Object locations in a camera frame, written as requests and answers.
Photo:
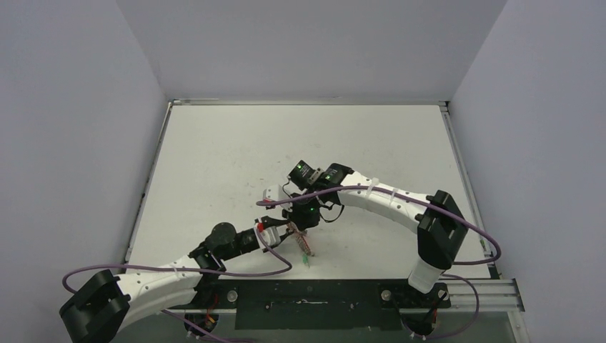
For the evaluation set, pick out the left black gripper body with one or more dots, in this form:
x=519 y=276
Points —
x=244 y=245

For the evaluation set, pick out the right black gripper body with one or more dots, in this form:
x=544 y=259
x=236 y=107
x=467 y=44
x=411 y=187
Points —
x=306 y=219

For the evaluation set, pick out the metal keyring with red handle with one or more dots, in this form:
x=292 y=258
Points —
x=300 y=238

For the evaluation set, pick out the key with green tag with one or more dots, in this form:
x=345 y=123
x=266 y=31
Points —
x=305 y=260

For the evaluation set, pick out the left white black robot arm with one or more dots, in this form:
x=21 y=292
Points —
x=109 y=302

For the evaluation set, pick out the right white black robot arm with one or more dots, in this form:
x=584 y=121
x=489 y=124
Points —
x=435 y=218

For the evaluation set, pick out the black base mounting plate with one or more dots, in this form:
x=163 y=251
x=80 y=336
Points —
x=318 y=304

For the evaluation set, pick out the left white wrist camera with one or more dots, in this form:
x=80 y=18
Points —
x=267 y=237

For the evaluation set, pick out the aluminium frame rail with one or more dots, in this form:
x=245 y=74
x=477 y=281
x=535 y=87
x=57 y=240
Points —
x=495 y=295

